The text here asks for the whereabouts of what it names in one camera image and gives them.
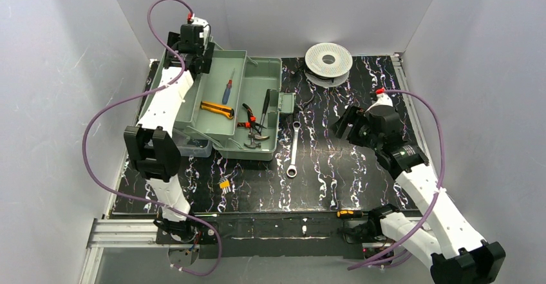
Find aluminium frame rail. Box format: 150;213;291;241
79;217;485;284

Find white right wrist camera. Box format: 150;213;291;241
373;88;393;108

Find white filament spool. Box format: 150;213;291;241
304;43;353;88

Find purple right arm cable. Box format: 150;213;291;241
347;89;446;272

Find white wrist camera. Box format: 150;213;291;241
188;15;211;47
373;88;393;108

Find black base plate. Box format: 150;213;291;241
153;211;393;260

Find black marbled table mat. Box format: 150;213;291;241
106;55;440;219

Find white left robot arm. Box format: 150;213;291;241
124;22;212;223

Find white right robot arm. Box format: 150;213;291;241
332;104;506;283

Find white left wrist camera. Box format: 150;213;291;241
188;15;211;47

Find small yellow bit holder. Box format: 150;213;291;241
219;179;232;194

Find orange utility knife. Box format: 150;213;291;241
200;101;235;120

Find small black claw hammer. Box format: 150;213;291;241
243;130;261;149

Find silver combination wrench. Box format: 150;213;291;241
286;121;301;178

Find red handled pliers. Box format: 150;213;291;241
237;103;263;134

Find yellow black screwdriver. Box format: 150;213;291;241
336;209;365;220

